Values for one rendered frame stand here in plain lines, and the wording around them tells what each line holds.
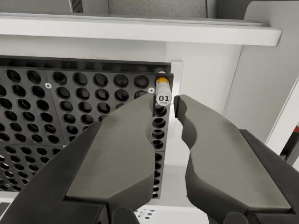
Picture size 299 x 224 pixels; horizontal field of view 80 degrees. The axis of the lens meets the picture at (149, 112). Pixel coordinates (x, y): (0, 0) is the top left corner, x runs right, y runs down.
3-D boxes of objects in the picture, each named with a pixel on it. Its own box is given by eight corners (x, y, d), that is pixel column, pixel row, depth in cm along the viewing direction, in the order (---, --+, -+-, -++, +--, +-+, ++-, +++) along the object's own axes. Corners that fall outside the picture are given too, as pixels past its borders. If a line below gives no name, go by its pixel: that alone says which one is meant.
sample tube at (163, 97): (167, 82, 18) (171, 106, 14) (155, 82, 18) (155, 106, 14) (168, 70, 17) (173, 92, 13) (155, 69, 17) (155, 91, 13)
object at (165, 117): (173, 73, 16) (173, 75, 15) (159, 195, 25) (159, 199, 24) (152, 72, 16) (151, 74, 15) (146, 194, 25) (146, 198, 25)
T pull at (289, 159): (302, 129, 18) (312, 138, 17) (272, 178, 22) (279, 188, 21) (266, 127, 18) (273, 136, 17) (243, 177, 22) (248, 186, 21)
